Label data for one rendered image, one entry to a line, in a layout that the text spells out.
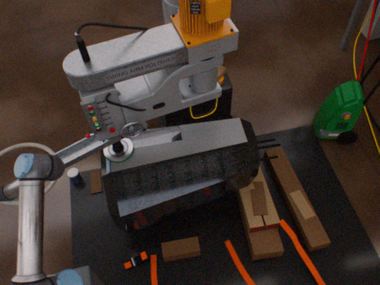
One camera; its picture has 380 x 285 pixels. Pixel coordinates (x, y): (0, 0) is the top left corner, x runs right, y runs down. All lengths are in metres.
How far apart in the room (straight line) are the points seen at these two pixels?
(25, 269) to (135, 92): 1.12
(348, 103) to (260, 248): 1.44
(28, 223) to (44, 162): 0.29
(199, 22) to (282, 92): 2.30
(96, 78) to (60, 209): 1.81
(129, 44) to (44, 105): 2.39
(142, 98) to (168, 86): 0.17
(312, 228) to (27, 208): 2.21
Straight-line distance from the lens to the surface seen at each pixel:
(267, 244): 3.13
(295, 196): 3.34
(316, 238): 3.24
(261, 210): 3.10
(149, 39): 2.15
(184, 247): 3.09
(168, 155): 2.67
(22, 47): 5.20
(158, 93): 2.27
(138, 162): 2.67
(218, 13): 1.96
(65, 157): 2.72
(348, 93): 3.56
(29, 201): 1.89
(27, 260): 1.92
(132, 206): 2.73
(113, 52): 2.11
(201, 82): 2.37
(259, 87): 4.21
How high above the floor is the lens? 3.06
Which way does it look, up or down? 55 degrees down
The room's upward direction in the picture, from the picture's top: 6 degrees counter-clockwise
